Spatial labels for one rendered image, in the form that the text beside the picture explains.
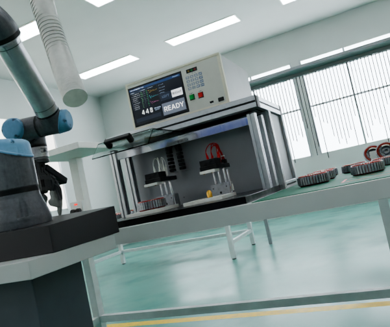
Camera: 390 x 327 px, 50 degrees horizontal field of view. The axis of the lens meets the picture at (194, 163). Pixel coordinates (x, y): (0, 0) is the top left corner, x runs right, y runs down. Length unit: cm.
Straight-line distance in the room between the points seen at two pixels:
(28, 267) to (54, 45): 229
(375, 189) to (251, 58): 726
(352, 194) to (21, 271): 81
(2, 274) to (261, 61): 753
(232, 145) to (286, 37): 656
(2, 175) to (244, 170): 97
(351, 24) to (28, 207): 741
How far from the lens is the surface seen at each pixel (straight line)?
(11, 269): 100
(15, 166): 113
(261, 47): 830
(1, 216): 113
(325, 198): 116
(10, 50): 133
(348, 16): 817
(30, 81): 138
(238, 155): 174
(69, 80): 288
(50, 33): 315
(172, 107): 173
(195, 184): 181
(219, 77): 166
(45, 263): 99
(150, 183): 168
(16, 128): 149
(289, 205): 118
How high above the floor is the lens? 82
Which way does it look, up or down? 4 degrees up
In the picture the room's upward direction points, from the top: 12 degrees counter-clockwise
